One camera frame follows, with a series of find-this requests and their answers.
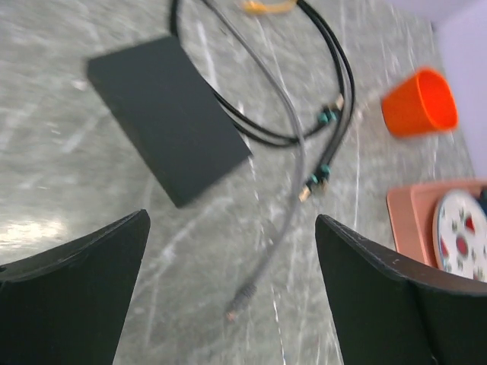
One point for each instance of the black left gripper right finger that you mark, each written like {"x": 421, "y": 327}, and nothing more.
{"x": 390, "y": 309}

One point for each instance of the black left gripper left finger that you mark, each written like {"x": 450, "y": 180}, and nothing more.
{"x": 68, "y": 304}

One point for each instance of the black network switch box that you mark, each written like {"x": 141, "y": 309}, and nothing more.
{"x": 170, "y": 115}

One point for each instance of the pink plastic tray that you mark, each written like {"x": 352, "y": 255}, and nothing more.
{"x": 411, "y": 210}

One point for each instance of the white watermelon pattern plate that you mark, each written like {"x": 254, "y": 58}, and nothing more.
{"x": 459, "y": 235}

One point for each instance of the blue ceramic mug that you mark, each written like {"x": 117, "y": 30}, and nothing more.
{"x": 482, "y": 200}

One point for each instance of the orange plastic cup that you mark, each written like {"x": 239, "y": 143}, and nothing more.
{"x": 420, "y": 105}

